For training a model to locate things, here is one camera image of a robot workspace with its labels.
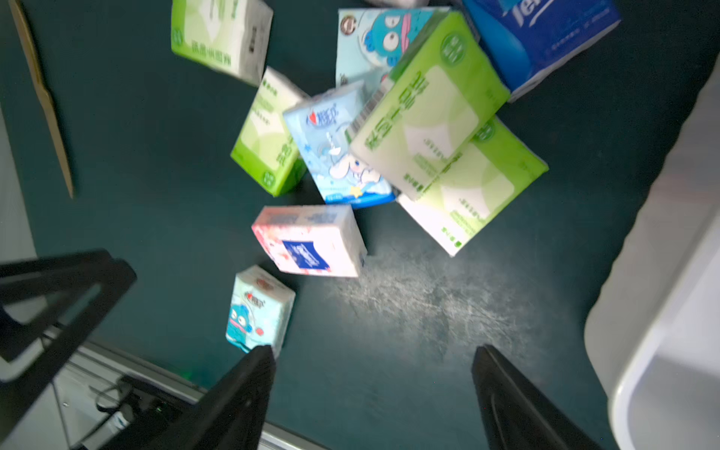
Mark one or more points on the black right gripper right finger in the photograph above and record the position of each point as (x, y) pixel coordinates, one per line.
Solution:
(515, 413)

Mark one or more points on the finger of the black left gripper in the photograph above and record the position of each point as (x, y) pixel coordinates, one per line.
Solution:
(70, 277)

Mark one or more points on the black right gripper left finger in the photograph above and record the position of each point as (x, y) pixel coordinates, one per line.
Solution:
(232, 414)

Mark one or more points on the pink tissue pack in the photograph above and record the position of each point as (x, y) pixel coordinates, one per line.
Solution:
(399, 4)
(312, 240)

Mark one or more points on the green tissue pack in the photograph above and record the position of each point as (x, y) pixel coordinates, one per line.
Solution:
(265, 148)
(442, 91)
(228, 36)
(486, 175)

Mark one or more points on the light blue cartoon tissue pack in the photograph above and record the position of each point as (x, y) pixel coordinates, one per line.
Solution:
(318, 127)

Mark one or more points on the white plastic storage box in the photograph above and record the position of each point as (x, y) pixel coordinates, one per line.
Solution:
(653, 335)

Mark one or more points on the teal cartoon tissue pack lower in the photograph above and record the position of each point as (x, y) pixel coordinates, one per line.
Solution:
(260, 311)

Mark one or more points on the teal cartoon tissue pack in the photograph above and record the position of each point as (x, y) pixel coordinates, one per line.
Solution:
(370, 42)
(260, 311)

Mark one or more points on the yellow wooden knife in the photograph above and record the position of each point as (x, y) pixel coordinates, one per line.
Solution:
(43, 94)

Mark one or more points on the dark blue tissue pack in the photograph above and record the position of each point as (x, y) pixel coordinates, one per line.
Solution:
(529, 39)

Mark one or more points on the teal cartoon tissue pack upper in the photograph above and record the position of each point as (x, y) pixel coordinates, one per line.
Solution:
(370, 42)

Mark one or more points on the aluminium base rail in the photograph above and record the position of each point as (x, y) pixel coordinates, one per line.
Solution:
(105, 400)

